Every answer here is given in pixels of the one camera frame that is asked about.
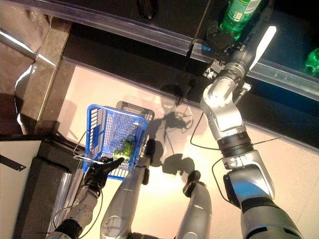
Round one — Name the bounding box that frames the silver right robot leg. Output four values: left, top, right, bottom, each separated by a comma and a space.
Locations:
174, 170, 213, 239

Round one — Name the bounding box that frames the dark metal frame bar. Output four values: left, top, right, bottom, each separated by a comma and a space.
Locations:
0, 27, 57, 67

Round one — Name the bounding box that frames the black metal shelving unit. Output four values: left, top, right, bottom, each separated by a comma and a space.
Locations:
61, 22, 319, 150

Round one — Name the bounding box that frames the dark shelf board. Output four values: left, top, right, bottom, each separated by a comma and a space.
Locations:
189, 0, 319, 97
22, 0, 197, 56

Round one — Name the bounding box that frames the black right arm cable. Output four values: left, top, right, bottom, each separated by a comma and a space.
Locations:
190, 109, 279, 203

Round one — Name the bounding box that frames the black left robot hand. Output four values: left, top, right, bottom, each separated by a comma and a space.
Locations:
84, 157, 125, 192

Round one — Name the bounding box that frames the brown fabric backdrop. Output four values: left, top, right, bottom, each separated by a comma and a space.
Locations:
0, 0, 52, 135

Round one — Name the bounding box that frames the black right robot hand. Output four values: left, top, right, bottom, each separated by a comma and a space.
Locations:
205, 22, 277, 75

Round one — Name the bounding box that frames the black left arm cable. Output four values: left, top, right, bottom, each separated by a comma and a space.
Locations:
51, 188, 103, 237

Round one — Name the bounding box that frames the dark framed display cabinet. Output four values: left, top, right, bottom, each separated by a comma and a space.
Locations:
0, 134, 87, 239

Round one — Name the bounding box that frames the blue plastic shopping basket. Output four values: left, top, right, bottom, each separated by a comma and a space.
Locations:
73, 104, 148, 180

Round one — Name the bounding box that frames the silver robot leg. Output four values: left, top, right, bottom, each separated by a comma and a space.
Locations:
174, 170, 213, 239
101, 139, 157, 239

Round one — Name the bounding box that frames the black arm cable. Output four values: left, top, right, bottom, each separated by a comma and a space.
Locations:
190, 109, 279, 203
51, 188, 103, 237

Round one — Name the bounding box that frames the silver left robot leg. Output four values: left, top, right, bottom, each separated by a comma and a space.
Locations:
101, 139, 157, 239

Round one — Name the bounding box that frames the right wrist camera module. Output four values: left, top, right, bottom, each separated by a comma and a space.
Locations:
202, 59, 226, 81

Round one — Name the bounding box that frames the small lime green drink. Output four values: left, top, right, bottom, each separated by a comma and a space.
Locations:
113, 135, 137, 162

